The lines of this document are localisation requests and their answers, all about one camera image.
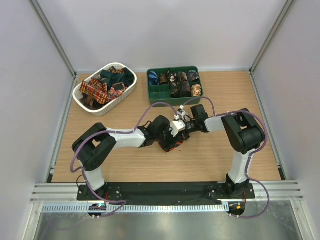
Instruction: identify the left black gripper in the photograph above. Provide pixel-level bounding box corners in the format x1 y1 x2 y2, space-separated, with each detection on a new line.
154 123 180 150

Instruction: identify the orange navy striped tie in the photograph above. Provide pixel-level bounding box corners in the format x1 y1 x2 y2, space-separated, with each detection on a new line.
160 140 184 153

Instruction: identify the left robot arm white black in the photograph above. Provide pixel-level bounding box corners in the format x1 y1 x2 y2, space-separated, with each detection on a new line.
71 115 186 200

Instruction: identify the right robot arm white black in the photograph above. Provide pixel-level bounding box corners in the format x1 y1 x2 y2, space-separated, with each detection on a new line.
186 104 268 198

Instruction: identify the beige red rolled tie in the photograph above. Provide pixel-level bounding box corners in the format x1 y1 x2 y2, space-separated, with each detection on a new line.
190 84 203 97

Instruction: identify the dark floral rolled tie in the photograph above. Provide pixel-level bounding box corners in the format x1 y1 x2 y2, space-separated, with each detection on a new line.
168 71 181 99

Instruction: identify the green divided organizer tray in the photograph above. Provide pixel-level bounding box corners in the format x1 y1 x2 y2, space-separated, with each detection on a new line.
146 66 204 106

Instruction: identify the blue grey rolled tie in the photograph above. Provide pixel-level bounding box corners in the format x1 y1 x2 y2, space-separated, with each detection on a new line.
187 70 200 83

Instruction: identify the brown camouflage rolled tie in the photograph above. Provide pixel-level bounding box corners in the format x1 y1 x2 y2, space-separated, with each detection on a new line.
158 72 168 85

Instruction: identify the dark green tie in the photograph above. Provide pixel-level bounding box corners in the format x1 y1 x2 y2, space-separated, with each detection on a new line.
100 67 135 90

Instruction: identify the red yellow patterned tie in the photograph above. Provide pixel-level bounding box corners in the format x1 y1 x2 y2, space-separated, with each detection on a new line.
80 78 127 104

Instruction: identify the white plastic basket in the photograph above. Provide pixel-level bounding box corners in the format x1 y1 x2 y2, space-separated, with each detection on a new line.
72 62 138 116

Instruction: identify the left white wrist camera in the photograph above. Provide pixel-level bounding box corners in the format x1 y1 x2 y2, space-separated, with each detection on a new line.
169 120 186 137

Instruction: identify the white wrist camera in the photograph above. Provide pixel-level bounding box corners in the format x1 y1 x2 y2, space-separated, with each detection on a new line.
173 105 188 121
169 120 186 137

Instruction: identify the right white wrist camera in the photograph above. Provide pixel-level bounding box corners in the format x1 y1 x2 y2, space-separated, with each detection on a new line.
173 105 188 121

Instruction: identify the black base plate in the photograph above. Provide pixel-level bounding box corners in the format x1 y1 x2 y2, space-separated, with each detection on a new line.
76 181 256 206

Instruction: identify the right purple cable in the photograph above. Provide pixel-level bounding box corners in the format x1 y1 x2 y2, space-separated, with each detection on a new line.
181 96 271 220

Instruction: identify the purple cable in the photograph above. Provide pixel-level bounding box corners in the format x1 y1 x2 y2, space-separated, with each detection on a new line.
181 96 271 220
69 101 180 230

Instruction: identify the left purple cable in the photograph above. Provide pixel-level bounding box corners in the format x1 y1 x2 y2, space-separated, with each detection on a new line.
69 101 180 230

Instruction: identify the slotted grey cable duct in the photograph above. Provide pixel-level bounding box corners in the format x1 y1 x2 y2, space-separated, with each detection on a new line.
41 202 229 214

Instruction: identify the right aluminium frame post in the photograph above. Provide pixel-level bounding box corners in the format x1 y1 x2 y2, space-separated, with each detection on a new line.
248 0 296 181

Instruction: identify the aluminium frame post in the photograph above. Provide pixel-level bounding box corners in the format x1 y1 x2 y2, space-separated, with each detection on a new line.
28 0 78 184
248 0 296 181

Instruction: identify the left aluminium frame post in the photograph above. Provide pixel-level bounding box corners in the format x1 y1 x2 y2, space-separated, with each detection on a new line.
28 0 78 184

